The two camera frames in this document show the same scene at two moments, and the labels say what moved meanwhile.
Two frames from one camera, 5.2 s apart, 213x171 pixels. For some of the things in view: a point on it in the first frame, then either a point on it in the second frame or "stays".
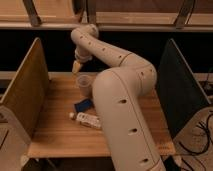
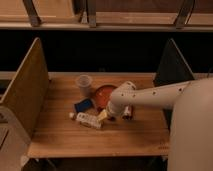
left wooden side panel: [27, 97] stays
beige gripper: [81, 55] → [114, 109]
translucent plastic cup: [85, 82] stays
